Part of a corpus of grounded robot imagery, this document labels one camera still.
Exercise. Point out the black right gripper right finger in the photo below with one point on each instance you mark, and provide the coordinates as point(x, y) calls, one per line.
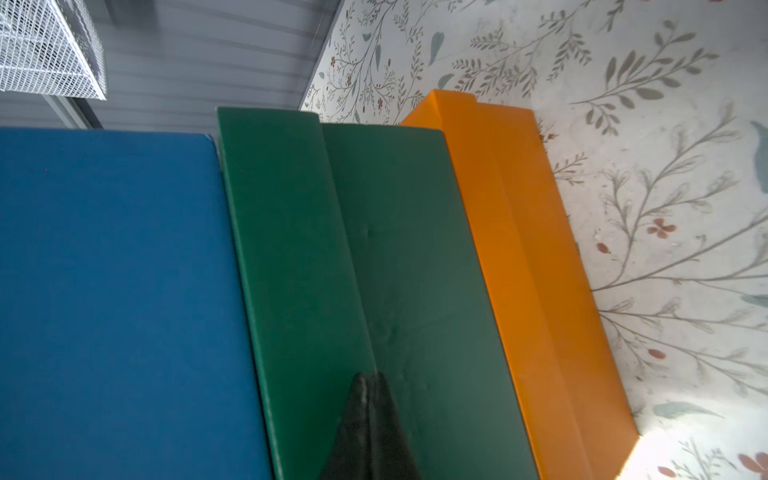
point(390, 455)

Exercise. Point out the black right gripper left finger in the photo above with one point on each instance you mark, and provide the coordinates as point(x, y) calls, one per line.
point(349, 455)

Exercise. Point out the orange shoebox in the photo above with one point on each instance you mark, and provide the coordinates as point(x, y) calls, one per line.
point(573, 405)

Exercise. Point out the green shoebox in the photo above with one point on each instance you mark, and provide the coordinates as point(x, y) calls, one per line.
point(356, 256)

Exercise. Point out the blue shoebox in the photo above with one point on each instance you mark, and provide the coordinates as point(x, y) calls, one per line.
point(124, 345)

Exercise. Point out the aluminium frame rail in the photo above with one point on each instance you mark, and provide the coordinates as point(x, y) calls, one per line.
point(70, 112)

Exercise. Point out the white wire mesh basket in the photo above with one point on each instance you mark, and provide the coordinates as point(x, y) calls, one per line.
point(51, 48)

